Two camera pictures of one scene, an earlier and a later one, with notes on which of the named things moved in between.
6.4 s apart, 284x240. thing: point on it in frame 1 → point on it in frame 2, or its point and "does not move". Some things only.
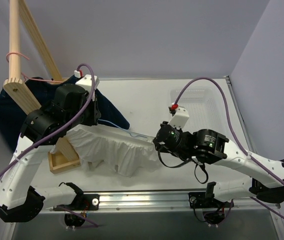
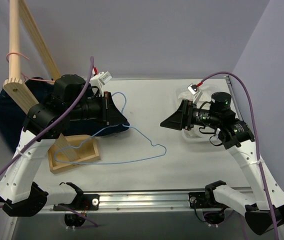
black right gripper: (158, 140) → (186, 115)
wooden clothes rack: (63, 156) does not move
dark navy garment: (8, 118) does not move
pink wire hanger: (26, 78) does not move
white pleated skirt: (109, 146) → (194, 132)
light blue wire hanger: (119, 127) → (165, 151)
